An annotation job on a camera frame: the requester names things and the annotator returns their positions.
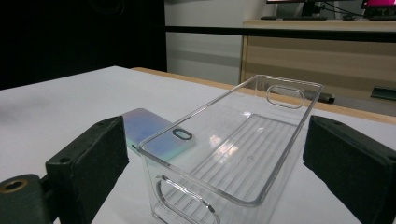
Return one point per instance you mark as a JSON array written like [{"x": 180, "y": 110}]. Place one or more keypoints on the light wooden desk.
[{"x": 327, "y": 62}]

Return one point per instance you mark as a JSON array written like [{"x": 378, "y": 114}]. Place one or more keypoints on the wooden table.
[{"x": 193, "y": 79}]

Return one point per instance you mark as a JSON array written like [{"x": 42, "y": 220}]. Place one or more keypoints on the black computer monitor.
[{"x": 308, "y": 6}]

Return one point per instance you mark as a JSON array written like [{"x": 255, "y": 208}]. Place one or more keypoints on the black keyboard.
[{"x": 292, "y": 18}]

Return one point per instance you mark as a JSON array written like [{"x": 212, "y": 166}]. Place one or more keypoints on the white cabinet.
[{"x": 202, "y": 59}]

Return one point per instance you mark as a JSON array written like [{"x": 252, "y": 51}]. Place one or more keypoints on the monitor with pink screen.
[{"x": 378, "y": 3}]

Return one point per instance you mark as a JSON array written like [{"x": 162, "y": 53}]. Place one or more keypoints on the black curtain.
[{"x": 77, "y": 34}]

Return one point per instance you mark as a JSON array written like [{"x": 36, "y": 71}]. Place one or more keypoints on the clear plastic storage container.
[{"x": 230, "y": 168}]

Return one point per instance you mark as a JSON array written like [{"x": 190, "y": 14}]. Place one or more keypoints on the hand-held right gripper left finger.
[{"x": 93, "y": 161}]

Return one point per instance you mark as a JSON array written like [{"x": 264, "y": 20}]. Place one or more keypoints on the black horizontal frame bar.
[{"x": 280, "y": 32}]

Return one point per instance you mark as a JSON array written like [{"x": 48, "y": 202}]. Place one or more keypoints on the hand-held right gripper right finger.
[{"x": 351, "y": 168}]

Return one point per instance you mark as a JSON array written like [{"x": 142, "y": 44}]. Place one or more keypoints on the white table mat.
[{"x": 62, "y": 102}]

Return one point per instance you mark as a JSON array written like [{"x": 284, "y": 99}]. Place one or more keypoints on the dark label on desk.
[{"x": 384, "y": 93}]

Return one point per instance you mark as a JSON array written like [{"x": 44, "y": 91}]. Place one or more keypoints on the dark chair base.
[{"x": 325, "y": 97}]

